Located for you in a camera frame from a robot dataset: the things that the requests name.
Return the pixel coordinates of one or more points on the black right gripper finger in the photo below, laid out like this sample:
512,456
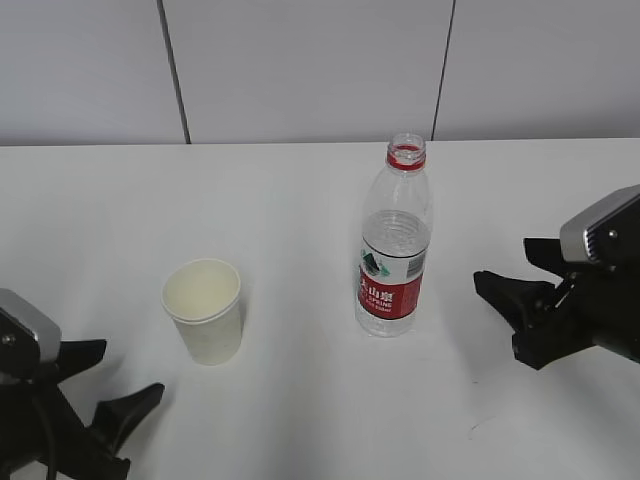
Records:
523,304
546,254

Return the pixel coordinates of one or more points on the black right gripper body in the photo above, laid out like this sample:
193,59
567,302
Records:
591,310

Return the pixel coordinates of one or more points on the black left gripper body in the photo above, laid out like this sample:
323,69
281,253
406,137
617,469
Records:
39,424

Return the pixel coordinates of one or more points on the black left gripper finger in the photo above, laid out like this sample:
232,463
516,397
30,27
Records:
76,357
115,420

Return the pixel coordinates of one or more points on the white paper cup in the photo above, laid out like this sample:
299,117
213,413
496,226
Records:
202,298

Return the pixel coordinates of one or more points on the Nongfu Spring water bottle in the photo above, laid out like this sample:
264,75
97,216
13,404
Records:
396,229

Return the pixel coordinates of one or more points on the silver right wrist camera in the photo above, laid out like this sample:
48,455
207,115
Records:
606,232

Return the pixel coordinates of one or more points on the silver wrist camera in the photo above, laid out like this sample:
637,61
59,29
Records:
606,232
30,340

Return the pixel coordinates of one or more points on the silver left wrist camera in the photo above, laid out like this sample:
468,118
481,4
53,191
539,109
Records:
30,340

